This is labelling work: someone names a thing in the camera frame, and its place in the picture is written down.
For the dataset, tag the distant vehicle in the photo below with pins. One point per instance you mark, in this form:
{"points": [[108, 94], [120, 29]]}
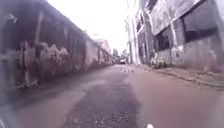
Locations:
{"points": [[122, 61]]}

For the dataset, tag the distant trees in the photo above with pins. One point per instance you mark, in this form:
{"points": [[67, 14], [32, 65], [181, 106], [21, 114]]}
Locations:
{"points": [[119, 54]]}

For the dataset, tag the pinkish building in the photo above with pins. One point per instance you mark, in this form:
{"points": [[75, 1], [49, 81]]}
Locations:
{"points": [[104, 45]]}

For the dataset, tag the worn grey asphalt alley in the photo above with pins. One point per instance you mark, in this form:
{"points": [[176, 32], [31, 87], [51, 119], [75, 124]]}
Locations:
{"points": [[110, 100]]}

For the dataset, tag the green bush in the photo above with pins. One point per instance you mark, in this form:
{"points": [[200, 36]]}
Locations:
{"points": [[157, 61]]}

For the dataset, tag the robot's own part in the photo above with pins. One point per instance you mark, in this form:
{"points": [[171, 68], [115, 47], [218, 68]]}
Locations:
{"points": [[150, 126]]}

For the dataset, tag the weathered grey concrete building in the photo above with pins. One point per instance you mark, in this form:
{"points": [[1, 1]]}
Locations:
{"points": [[186, 33]]}

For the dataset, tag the raised kerb strip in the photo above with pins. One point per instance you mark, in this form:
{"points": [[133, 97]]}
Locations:
{"points": [[193, 76]]}

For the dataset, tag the stained grey concrete wall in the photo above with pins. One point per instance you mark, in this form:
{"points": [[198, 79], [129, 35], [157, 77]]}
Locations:
{"points": [[50, 50]]}

